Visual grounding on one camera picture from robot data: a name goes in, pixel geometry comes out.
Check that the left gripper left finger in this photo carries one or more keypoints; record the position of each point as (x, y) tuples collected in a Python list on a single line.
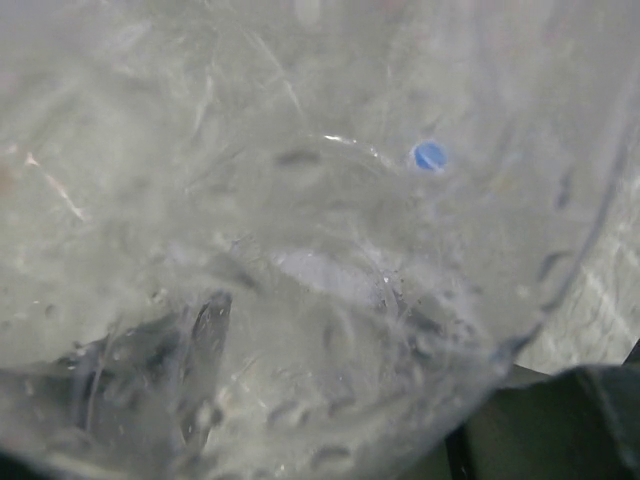
[(15, 468)]

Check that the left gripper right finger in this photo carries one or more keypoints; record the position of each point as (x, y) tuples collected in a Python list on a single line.
[(580, 424)]

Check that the blue white bottle cap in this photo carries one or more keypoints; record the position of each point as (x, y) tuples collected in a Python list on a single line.
[(429, 156)]

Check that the clear plastic bottle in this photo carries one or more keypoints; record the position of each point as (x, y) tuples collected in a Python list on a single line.
[(217, 258)]

